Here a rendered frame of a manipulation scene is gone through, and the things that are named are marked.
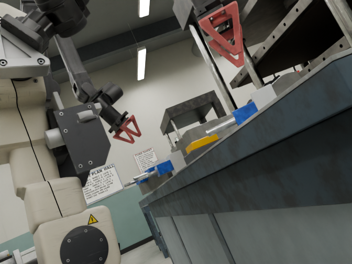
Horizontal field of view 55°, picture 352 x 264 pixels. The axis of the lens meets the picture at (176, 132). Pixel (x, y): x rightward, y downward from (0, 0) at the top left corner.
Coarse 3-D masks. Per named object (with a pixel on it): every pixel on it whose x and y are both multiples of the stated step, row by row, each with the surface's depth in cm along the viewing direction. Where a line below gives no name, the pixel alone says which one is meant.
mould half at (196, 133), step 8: (296, 72) 97; (280, 80) 96; (288, 80) 96; (296, 80) 96; (280, 88) 95; (216, 120) 89; (224, 120) 90; (192, 128) 87; (200, 128) 88; (208, 128) 88; (232, 128) 89; (184, 136) 91; (192, 136) 87; (200, 136) 87; (224, 136) 88; (176, 144) 102; (184, 144) 93; (184, 152) 97
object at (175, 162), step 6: (180, 150) 89; (168, 156) 89; (174, 156) 89; (180, 156) 89; (168, 162) 88; (174, 162) 88; (180, 162) 89; (156, 168) 89; (162, 168) 88; (168, 168) 88; (174, 168) 88; (180, 168) 88; (150, 174) 88; (162, 174) 88; (138, 180) 88
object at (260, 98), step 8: (264, 88) 55; (272, 88) 55; (256, 96) 56; (264, 96) 55; (272, 96) 55; (248, 104) 56; (256, 104) 55; (264, 104) 55; (232, 112) 57; (240, 112) 56; (248, 112) 56; (232, 120) 58; (240, 120) 56; (216, 128) 59; (224, 128) 59; (208, 136) 59
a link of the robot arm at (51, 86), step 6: (24, 0) 120; (30, 0) 121; (24, 6) 120; (30, 6) 121; (36, 6) 122; (24, 12) 120; (48, 78) 113; (48, 84) 112; (54, 84) 113; (48, 90) 112; (54, 90) 112; (48, 96) 111; (48, 102) 113
